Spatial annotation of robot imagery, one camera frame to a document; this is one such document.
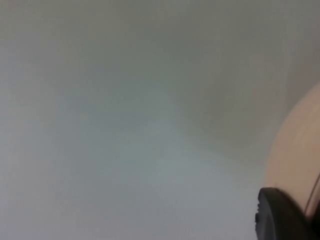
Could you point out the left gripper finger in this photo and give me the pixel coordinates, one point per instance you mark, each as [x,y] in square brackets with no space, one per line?
[277,220]

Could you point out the pale wooden bowl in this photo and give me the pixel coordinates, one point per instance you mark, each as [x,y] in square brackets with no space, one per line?
[295,160]

